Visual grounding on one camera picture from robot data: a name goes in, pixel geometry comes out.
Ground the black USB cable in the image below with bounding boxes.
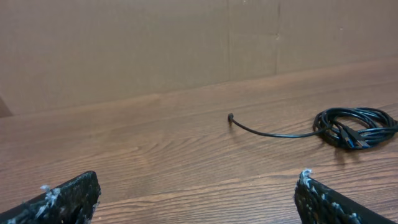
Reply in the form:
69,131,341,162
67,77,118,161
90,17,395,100
312,107,398,151

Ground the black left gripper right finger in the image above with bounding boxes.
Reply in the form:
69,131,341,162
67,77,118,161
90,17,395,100
294,169,394,224

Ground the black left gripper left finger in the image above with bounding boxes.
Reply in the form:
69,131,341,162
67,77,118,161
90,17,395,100
1,170,101,224

